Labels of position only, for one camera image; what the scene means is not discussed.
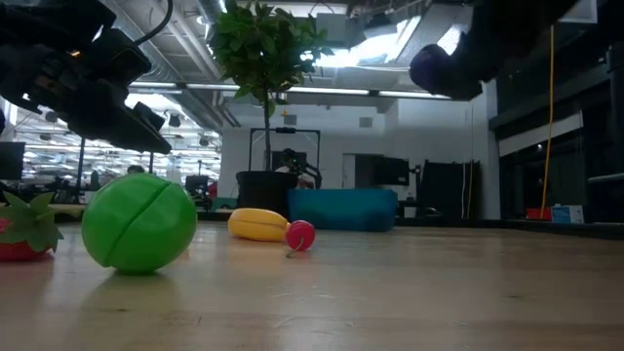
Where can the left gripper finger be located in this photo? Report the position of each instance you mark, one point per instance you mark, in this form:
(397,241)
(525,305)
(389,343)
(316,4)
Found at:
(141,141)
(151,117)

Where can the blue plastic tupperware container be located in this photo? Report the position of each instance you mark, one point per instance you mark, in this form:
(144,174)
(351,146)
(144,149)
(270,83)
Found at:
(341,209)

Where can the red box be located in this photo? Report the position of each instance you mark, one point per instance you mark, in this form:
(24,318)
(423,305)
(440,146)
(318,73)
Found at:
(538,214)

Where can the yellow toy banana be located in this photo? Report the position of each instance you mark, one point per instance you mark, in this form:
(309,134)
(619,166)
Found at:
(258,225)

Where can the small pink toy fruit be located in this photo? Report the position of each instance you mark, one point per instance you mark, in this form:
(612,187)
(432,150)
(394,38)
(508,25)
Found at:
(4,225)

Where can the red toy cherry with stem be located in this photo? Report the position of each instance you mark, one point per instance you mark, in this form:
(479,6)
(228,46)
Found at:
(300,235)

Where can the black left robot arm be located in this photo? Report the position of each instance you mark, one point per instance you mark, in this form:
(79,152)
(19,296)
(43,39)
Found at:
(39,19)

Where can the green plant in black pot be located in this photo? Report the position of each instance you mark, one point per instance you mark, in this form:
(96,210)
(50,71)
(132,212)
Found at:
(263,49)

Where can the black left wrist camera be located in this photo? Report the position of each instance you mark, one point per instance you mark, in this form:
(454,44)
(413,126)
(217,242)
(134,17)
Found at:
(124,56)

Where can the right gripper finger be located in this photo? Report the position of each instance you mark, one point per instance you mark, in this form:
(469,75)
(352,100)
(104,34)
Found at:
(473,58)

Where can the person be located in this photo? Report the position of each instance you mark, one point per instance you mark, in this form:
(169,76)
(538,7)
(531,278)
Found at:
(292,163)
(135,169)

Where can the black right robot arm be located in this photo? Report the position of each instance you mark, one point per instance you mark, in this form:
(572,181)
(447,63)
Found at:
(536,19)

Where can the long ceiling light strip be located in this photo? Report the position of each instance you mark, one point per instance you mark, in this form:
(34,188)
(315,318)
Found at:
(331,91)

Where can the round green toy fruit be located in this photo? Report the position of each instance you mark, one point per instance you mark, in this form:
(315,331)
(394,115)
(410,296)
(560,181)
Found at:
(139,224)

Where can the black monitor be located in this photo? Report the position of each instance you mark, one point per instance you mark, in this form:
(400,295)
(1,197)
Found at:
(11,161)
(390,170)

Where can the black gantry frame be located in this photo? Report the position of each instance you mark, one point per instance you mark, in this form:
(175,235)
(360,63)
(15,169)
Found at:
(80,166)
(285,130)

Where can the blue and white box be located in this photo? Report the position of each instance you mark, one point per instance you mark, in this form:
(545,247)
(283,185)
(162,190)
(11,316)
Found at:
(568,214)

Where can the red strawberry with green leaves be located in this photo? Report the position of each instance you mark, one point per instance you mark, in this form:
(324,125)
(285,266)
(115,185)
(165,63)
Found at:
(29,224)

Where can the black partition panel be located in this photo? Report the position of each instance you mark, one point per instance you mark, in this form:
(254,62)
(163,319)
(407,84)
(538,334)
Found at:
(448,190)

